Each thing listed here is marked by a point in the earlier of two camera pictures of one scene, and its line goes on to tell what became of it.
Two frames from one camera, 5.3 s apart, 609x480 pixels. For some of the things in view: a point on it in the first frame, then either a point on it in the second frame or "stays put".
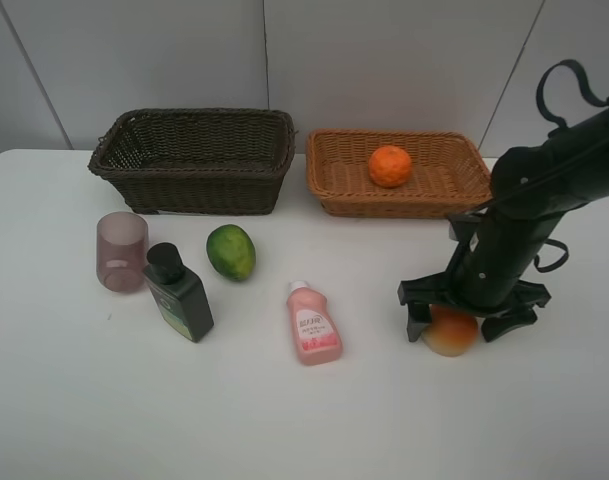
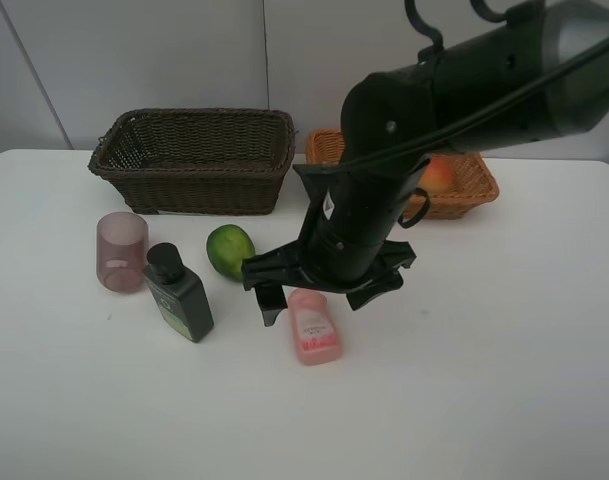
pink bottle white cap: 318,334 stays put
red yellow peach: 449,333 -> 439,175
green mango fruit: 232,251 stays put
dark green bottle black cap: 177,293 stays put
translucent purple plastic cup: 122,240 stays put
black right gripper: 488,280 -> 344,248
